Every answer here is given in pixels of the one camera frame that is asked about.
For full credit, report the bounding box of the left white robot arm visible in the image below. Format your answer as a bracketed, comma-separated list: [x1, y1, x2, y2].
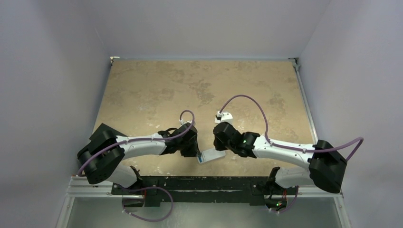
[77, 123, 200, 194]

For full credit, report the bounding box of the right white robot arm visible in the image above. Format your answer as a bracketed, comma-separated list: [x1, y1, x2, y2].
[213, 122, 347, 193]

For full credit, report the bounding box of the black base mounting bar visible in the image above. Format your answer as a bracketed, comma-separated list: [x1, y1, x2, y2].
[111, 176, 297, 209]

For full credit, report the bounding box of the black box with blue tool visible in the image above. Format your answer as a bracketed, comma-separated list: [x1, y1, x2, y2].
[89, 123, 122, 143]

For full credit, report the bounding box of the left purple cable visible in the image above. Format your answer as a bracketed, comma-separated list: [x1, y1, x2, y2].
[77, 110, 195, 177]

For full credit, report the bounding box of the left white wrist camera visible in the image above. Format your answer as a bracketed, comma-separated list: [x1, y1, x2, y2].
[179, 119, 192, 126]

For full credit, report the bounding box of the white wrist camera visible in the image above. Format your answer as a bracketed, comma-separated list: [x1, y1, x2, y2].
[214, 111, 233, 124]
[179, 119, 192, 126]

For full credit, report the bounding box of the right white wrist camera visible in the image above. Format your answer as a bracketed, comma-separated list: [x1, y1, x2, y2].
[214, 111, 233, 124]

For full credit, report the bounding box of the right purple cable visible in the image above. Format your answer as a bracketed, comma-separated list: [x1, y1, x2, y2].
[219, 95, 364, 162]

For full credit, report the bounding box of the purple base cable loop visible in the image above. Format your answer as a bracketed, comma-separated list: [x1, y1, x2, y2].
[121, 185, 174, 223]

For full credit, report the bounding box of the aluminium frame rail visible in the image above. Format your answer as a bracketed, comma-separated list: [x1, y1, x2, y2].
[289, 58, 350, 228]

